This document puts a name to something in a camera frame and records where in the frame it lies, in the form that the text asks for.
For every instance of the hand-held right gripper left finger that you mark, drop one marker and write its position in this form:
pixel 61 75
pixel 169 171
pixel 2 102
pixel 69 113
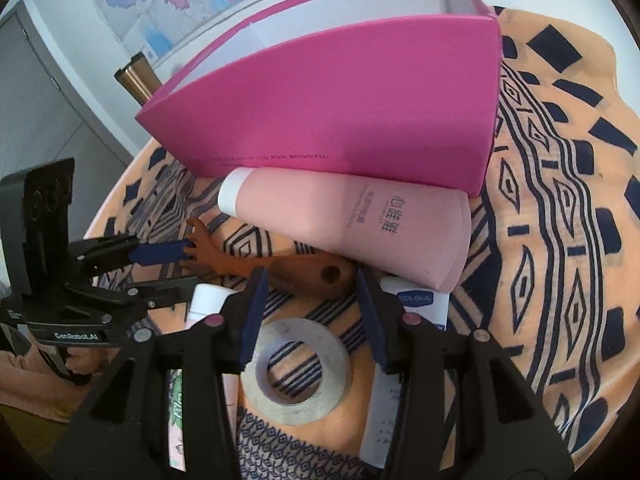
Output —
pixel 252 310

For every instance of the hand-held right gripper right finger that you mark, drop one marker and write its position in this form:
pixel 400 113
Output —
pixel 372 320

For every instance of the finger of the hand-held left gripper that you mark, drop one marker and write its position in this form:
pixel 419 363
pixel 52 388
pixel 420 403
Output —
pixel 160 253
pixel 160 292

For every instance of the white tube green leaf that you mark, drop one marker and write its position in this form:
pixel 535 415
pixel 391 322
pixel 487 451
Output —
pixel 210 300

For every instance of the white tube with purple label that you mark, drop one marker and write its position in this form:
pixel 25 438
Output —
pixel 425 305

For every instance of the grey tape roll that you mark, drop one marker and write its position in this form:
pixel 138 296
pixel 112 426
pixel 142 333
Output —
pixel 335 360

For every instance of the brown wooden back scratcher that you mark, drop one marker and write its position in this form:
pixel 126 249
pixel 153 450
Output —
pixel 300 272

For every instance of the pink tube with white cap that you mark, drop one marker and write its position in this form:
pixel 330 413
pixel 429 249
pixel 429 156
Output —
pixel 325 210

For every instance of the pink cardboard box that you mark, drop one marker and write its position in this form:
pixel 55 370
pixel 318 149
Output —
pixel 325 100

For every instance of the person's left hand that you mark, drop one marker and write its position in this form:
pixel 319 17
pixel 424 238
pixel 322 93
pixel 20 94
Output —
pixel 95 359

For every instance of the grey door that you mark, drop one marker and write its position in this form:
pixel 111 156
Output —
pixel 50 110

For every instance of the gold metal thermos bottle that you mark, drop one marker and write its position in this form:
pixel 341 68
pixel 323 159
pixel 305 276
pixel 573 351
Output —
pixel 137 77

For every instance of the dark yellow cloth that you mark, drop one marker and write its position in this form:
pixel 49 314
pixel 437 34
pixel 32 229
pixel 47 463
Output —
pixel 30 417

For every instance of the orange patterned tablecloth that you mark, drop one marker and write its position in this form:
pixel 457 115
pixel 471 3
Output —
pixel 550 260

